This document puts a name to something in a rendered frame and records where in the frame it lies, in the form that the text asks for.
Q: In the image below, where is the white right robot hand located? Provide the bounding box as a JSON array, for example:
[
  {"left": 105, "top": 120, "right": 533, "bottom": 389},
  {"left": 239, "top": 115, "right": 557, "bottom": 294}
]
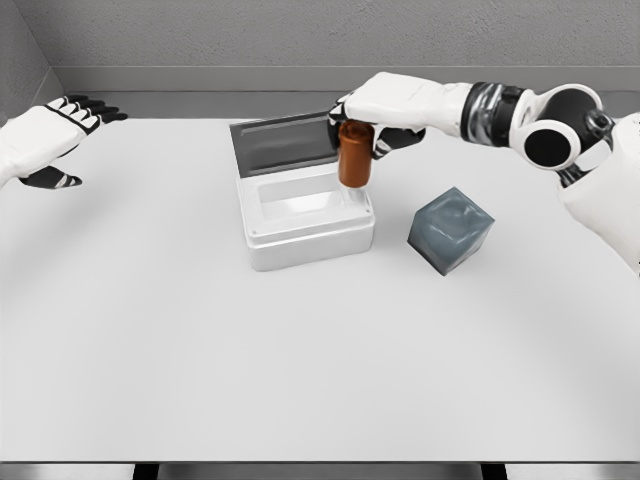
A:
[{"left": 327, "top": 72, "right": 441, "bottom": 161}]

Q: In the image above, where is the grey cube block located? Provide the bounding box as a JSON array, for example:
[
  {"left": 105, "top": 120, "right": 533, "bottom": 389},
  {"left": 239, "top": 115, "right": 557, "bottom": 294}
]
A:
[{"left": 407, "top": 186, "right": 496, "bottom": 277}]

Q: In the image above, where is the white box with open lid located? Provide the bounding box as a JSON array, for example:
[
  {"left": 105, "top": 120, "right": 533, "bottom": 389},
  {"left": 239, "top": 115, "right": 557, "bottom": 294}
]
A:
[{"left": 229, "top": 111, "right": 377, "bottom": 273}]

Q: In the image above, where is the brown bottle with white cap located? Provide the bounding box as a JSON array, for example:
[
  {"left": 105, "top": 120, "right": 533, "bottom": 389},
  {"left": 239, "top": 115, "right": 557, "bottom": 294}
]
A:
[{"left": 336, "top": 119, "right": 376, "bottom": 206}]

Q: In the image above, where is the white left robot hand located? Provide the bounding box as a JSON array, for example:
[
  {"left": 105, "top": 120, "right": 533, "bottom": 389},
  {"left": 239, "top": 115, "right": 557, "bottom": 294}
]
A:
[{"left": 0, "top": 95, "right": 130, "bottom": 191}]

